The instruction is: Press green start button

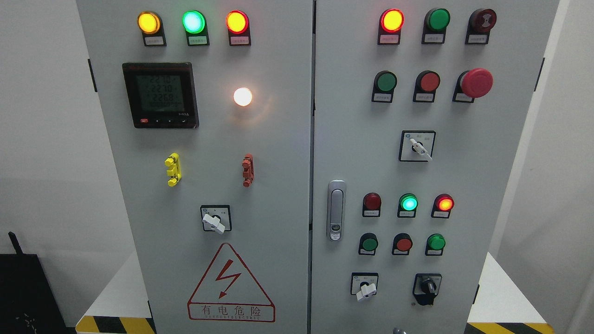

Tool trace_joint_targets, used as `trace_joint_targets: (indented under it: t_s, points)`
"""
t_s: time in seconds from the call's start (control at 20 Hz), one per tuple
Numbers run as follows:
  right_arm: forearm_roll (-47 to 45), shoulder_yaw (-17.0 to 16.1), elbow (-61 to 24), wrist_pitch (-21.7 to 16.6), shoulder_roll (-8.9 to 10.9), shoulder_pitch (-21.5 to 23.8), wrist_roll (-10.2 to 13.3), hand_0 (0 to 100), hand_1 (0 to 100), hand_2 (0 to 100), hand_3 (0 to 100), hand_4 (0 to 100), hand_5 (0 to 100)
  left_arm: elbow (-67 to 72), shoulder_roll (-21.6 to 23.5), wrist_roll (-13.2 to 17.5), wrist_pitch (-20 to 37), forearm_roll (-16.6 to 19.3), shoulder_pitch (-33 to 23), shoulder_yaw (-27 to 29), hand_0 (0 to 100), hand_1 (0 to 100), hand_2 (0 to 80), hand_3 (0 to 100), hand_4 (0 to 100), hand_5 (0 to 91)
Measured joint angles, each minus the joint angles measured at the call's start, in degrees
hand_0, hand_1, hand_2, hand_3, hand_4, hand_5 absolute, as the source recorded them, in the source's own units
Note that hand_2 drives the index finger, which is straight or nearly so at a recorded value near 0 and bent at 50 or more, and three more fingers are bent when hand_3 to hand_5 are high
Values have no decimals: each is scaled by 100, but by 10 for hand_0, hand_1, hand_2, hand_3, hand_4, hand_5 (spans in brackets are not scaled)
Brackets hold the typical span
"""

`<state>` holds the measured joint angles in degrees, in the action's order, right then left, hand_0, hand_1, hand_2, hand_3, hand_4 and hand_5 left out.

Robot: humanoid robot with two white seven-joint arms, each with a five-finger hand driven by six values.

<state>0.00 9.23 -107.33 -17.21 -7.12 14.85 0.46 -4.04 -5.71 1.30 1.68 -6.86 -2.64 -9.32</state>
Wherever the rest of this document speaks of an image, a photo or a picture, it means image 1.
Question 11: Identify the black digital power meter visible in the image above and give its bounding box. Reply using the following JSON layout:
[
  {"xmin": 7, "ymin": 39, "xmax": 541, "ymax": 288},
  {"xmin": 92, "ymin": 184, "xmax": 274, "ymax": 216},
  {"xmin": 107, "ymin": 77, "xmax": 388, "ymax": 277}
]
[{"xmin": 122, "ymin": 63, "xmax": 199, "ymax": 128}]

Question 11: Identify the green push button upper row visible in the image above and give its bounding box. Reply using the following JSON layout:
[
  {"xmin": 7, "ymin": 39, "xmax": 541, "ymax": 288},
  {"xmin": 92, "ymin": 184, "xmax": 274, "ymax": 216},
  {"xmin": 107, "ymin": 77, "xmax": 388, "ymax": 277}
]
[{"xmin": 371, "ymin": 71, "xmax": 397, "ymax": 103}]

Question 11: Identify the white glowing indicator light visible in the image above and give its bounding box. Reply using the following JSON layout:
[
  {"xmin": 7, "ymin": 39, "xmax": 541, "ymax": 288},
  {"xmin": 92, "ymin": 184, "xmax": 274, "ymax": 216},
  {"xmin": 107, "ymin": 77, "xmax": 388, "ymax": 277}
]
[{"xmin": 233, "ymin": 87, "xmax": 253, "ymax": 107}]

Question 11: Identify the red emergency stop mushroom button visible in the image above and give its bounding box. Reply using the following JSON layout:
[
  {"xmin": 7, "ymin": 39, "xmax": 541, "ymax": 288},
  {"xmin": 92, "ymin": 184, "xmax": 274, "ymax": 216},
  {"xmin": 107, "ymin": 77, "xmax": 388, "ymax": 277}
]
[{"xmin": 452, "ymin": 68, "xmax": 493, "ymax": 103}]

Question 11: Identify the green indicator light top right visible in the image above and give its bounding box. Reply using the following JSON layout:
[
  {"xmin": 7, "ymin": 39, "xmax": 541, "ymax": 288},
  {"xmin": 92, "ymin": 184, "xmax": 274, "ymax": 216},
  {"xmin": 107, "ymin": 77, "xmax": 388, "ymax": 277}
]
[{"xmin": 421, "ymin": 8, "xmax": 451, "ymax": 45}]

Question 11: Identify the red electrical hazard warning sticker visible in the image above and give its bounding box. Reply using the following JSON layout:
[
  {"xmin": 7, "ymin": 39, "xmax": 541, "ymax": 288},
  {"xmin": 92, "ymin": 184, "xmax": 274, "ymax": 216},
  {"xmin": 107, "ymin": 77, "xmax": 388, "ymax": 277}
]
[{"xmin": 187, "ymin": 243, "xmax": 276, "ymax": 322}]

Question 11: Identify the grey cabinet door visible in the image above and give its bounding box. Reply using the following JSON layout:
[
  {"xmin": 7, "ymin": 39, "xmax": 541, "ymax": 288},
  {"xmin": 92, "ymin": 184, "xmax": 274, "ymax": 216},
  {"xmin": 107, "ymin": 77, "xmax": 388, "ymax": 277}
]
[
  {"xmin": 77, "ymin": 0, "xmax": 314, "ymax": 334},
  {"xmin": 310, "ymin": 0, "xmax": 559, "ymax": 334}
]

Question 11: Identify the silver door latch handle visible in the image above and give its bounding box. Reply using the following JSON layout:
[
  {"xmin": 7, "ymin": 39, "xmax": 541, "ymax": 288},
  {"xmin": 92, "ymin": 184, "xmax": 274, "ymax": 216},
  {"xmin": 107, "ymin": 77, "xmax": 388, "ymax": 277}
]
[{"xmin": 327, "ymin": 180, "xmax": 346, "ymax": 241}]

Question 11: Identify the green indicator light middle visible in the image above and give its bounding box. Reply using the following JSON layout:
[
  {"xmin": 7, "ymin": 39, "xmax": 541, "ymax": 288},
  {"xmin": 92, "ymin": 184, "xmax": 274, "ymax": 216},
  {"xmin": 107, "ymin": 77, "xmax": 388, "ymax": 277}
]
[{"xmin": 397, "ymin": 193, "xmax": 418, "ymax": 218}]

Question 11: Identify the green push button lower left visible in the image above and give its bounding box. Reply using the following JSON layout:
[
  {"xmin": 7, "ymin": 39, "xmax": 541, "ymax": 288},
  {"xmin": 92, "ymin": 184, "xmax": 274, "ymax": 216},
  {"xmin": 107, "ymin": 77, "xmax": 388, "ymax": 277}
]
[{"xmin": 358, "ymin": 232, "xmax": 379, "ymax": 256}]

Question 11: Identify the black box with antenna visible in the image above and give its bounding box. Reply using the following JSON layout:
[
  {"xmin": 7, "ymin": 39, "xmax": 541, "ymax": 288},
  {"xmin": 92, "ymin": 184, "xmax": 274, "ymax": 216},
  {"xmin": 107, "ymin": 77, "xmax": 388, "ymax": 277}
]
[{"xmin": 0, "ymin": 231, "xmax": 68, "ymax": 334}]

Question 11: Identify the left door white selector switch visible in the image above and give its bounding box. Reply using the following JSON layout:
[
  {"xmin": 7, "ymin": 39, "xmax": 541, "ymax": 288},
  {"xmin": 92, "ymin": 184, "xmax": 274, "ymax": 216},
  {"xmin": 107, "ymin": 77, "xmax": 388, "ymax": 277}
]
[{"xmin": 200, "ymin": 205, "xmax": 232, "ymax": 235}]

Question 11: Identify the upper right white selector switch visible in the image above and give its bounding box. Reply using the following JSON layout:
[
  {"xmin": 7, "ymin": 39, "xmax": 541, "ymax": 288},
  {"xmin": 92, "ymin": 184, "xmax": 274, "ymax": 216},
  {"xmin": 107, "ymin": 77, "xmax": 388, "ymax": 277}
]
[{"xmin": 399, "ymin": 130, "xmax": 436, "ymax": 161}]

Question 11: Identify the red indicator light top left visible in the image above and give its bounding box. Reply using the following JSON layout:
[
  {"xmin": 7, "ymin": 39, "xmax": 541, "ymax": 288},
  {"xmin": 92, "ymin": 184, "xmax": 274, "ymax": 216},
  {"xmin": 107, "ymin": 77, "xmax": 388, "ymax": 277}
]
[{"xmin": 226, "ymin": 9, "xmax": 251, "ymax": 46}]

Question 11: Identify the red indicator light top right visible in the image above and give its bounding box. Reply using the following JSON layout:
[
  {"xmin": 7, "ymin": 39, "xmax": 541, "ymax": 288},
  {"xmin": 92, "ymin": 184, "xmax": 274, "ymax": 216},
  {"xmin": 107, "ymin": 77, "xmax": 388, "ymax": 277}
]
[{"xmin": 377, "ymin": 8, "xmax": 405, "ymax": 45}]

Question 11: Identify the green indicator light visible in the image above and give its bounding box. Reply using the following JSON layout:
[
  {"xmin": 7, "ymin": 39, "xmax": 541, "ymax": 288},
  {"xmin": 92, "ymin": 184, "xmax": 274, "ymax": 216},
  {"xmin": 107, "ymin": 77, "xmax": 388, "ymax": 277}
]
[
  {"xmin": 421, "ymin": 8, "xmax": 451, "ymax": 45},
  {"xmin": 182, "ymin": 10, "xmax": 210, "ymax": 46},
  {"xmin": 397, "ymin": 193, "xmax": 418, "ymax": 218}
]

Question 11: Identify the red indicator light middle left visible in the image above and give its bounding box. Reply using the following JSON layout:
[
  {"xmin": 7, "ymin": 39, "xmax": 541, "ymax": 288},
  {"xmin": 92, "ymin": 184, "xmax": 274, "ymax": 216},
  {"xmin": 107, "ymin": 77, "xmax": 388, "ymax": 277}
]
[{"xmin": 362, "ymin": 193, "xmax": 381, "ymax": 217}]

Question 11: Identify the red terminal connector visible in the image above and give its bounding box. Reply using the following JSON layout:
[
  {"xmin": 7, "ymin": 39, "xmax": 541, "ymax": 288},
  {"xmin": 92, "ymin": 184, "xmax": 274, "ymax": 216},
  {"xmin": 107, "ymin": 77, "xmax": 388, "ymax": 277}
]
[{"xmin": 242, "ymin": 154, "xmax": 255, "ymax": 188}]

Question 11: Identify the red push button upper row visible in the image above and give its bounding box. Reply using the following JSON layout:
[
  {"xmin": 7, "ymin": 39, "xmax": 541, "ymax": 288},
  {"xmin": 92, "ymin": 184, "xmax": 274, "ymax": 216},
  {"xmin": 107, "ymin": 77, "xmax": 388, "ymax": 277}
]
[{"xmin": 413, "ymin": 71, "xmax": 440, "ymax": 103}]

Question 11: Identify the black knob selector switch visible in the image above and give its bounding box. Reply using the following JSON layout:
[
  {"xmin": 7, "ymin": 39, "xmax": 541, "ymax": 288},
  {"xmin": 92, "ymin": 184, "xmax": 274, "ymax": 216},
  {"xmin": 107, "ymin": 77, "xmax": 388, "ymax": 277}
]
[{"xmin": 412, "ymin": 273, "xmax": 443, "ymax": 306}]

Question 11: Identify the red push button lower middle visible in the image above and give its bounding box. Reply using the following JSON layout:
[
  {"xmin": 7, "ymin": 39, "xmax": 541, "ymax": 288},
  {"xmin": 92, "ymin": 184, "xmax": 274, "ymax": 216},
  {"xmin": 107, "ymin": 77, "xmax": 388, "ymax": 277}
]
[{"xmin": 392, "ymin": 233, "xmax": 413, "ymax": 256}]

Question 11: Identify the white platform with hazard stripes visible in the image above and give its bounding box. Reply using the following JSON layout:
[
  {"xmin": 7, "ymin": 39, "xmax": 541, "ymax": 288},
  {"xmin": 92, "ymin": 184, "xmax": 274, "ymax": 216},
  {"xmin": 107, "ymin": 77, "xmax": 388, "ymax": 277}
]
[{"xmin": 76, "ymin": 252, "xmax": 554, "ymax": 334}]

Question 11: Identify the grey right cabinet door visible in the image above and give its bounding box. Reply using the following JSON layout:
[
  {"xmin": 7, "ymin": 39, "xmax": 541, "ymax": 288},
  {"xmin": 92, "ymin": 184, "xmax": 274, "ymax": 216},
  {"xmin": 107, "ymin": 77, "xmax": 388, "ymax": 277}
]
[{"xmin": 310, "ymin": 0, "xmax": 559, "ymax": 334}]

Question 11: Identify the red indicator light middle right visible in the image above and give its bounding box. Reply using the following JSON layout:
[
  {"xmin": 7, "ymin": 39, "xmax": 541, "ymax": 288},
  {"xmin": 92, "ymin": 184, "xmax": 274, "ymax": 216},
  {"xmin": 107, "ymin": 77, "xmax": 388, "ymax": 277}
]
[{"xmin": 431, "ymin": 193, "xmax": 454, "ymax": 218}]

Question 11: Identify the dark red buzzer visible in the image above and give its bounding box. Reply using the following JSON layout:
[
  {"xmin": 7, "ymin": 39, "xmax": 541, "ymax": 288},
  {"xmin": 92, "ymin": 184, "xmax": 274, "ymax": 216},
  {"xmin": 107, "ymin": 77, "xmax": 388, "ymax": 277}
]
[{"xmin": 465, "ymin": 8, "xmax": 497, "ymax": 45}]

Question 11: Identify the red indicator light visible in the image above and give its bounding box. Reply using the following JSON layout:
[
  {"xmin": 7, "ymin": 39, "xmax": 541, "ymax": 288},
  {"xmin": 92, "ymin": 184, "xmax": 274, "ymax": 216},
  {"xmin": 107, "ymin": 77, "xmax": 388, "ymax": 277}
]
[
  {"xmin": 377, "ymin": 8, "xmax": 405, "ymax": 45},
  {"xmin": 226, "ymin": 9, "xmax": 251, "ymax": 46},
  {"xmin": 362, "ymin": 193, "xmax": 381, "ymax": 217},
  {"xmin": 431, "ymin": 193, "xmax": 454, "ymax": 218}
]

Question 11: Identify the yellow indicator light top left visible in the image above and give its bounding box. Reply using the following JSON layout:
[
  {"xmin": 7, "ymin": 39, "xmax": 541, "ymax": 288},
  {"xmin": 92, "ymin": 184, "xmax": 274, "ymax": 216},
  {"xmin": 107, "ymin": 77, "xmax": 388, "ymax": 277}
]
[{"xmin": 136, "ymin": 11, "xmax": 166, "ymax": 47}]

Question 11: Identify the lower left white selector switch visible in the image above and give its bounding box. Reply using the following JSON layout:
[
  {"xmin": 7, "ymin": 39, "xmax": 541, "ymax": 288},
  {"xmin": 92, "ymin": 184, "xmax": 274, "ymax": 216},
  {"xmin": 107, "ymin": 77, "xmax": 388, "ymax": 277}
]
[{"xmin": 351, "ymin": 271, "xmax": 379, "ymax": 302}]

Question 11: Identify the green indicator light top left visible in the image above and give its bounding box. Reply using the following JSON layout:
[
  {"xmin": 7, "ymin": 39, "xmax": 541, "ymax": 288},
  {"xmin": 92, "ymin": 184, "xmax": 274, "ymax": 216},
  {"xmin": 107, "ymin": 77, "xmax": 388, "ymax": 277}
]
[{"xmin": 182, "ymin": 10, "xmax": 210, "ymax": 46}]

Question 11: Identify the grey left cabinet door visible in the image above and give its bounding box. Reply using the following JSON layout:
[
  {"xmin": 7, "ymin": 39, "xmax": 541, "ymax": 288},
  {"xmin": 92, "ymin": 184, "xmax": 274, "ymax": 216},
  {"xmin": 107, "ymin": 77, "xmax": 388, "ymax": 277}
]
[{"xmin": 77, "ymin": 0, "xmax": 314, "ymax": 334}]

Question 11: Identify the green push button lower right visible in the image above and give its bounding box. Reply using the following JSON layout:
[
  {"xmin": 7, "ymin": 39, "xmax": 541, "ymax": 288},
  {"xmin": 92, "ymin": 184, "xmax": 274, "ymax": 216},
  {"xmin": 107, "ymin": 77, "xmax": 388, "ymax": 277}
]
[{"xmin": 425, "ymin": 233, "xmax": 446, "ymax": 256}]

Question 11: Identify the yellow terminal connector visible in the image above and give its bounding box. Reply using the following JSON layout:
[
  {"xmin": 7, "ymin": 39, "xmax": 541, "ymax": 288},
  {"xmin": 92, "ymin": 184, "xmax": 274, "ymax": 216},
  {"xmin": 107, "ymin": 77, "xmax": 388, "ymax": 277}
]
[{"xmin": 165, "ymin": 152, "xmax": 182, "ymax": 187}]

